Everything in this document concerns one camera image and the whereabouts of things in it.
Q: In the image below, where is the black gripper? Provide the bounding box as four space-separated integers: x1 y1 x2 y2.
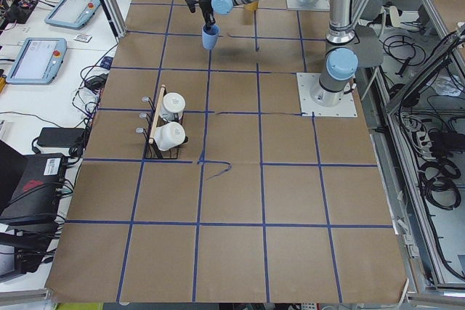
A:
185 0 216 30

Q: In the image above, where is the light blue cup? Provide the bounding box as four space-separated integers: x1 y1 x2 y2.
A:
201 25 220 50

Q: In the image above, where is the bamboo cylinder holder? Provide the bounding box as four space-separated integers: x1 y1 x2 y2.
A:
244 1 259 12

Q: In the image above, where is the white mug rear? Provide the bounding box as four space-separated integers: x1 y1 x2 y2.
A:
160 92 186 121

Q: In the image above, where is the white mug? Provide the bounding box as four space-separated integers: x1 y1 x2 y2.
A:
160 92 186 121
155 121 187 151

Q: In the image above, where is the white mug front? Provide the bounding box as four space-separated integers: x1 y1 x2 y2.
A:
155 121 187 151

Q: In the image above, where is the far teach pendant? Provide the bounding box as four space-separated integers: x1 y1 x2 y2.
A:
44 0 100 29

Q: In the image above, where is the teach pendant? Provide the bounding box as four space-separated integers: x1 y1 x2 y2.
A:
44 0 100 29
6 38 68 85

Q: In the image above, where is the near teach pendant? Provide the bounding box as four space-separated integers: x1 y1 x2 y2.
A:
6 38 68 85

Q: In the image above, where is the black power adapter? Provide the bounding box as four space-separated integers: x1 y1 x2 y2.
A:
37 128 84 148

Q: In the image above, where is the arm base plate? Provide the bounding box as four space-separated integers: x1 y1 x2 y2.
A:
296 73 357 118
286 0 330 12

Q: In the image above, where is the black wire mug rack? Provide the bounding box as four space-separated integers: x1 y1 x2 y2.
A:
136 89 188 160

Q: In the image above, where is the wooden rack handle rod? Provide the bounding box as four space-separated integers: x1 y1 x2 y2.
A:
148 84 166 144

